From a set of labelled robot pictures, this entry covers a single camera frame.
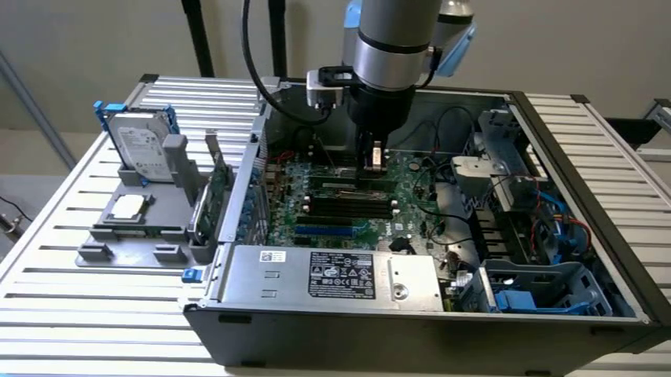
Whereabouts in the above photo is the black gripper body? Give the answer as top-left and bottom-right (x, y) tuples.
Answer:
(345, 83), (417, 137)

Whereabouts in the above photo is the black RAM slot bank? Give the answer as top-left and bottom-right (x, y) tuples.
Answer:
(306, 195), (394, 220)

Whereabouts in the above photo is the blue expansion slot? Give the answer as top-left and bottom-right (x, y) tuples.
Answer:
(293, 224), (356, 238)

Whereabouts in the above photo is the CPU socket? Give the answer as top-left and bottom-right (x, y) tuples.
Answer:
(328, 165), (393, 198)

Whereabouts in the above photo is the green motherboard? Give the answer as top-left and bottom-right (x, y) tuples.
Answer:
(260, 151), (446, 254)

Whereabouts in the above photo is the silver drive cage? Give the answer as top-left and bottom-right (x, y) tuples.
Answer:
(448, 108), (552, 215)

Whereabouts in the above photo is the black pole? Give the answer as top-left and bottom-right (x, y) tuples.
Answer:
(180, 0), (217, 78)
(266, 0), (290, 78)

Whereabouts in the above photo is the green graphics card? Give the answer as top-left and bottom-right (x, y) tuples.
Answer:
(188, 128), (236, 247)

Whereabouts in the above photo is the silver power supply unit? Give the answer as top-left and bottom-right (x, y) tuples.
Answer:
(217, 244), (448, 313)

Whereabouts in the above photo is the silver hard disk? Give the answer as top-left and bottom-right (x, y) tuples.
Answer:
(108, 112), (174, 184)

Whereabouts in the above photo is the grey disk bay cage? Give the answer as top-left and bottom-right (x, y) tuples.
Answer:
(477, 258), (614, 317)

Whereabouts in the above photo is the black open PC case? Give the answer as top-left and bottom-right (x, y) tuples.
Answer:
(181, 75), (671, 368)

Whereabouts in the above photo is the silver CPU chip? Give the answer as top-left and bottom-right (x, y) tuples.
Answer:
(110, 194), (146, 219)

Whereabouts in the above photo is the grey parts rack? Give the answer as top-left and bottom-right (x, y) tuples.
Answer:
(74, 134), (222, 269)

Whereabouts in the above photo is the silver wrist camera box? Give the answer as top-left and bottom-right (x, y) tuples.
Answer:
(305, 67), (354, 110)

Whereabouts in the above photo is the thin black wire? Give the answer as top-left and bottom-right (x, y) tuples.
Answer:
(433, 107), (478, 155)

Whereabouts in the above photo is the thick black camera cable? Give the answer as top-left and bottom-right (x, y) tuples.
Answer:
(241, 0), (330, 126)

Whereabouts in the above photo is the blue wire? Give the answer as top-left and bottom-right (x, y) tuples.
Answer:
(521, 186), (570, 221)

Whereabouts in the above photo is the red wire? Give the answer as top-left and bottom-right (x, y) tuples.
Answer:
(526, 218), (592, 258)

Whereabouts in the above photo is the hard drive in blue bracket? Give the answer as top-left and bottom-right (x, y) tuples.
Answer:
(92, 100), (182, 185)

